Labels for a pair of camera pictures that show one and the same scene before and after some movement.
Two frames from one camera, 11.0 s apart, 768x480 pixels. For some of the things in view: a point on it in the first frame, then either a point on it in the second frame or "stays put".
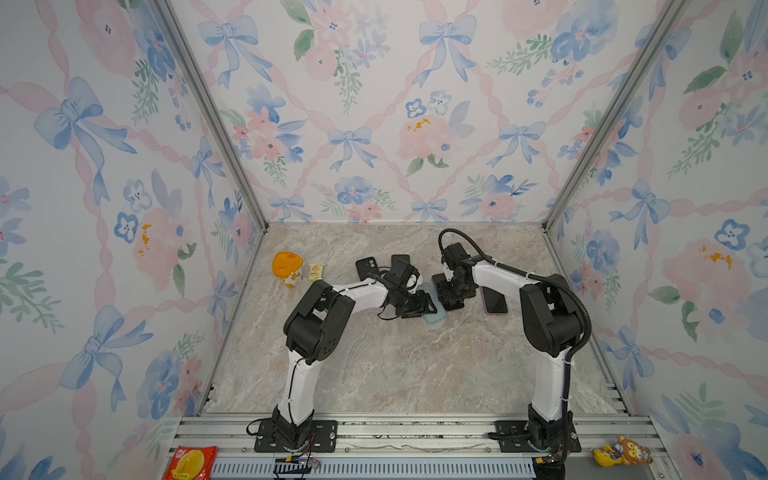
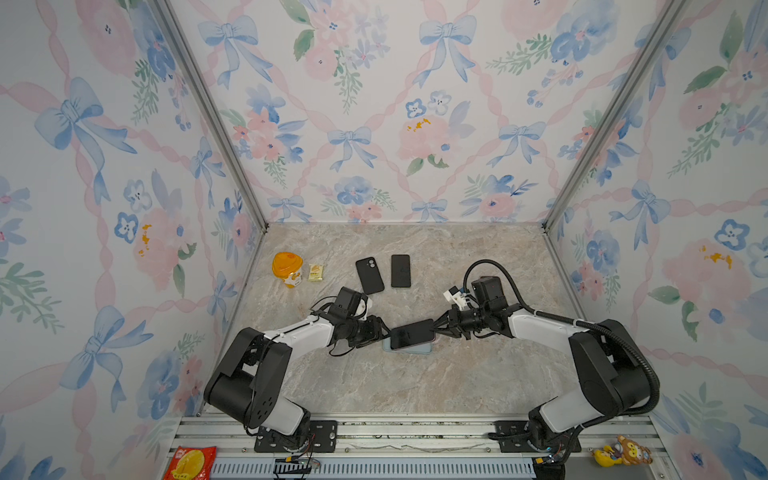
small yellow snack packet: (315, 271) stays put
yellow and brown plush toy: (624, 451) stays put
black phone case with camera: (367, 268) stays put
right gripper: (444, 295) → (451, 319)
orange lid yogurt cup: (288, 267) stays put
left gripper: (422, 306) → (374, 331)
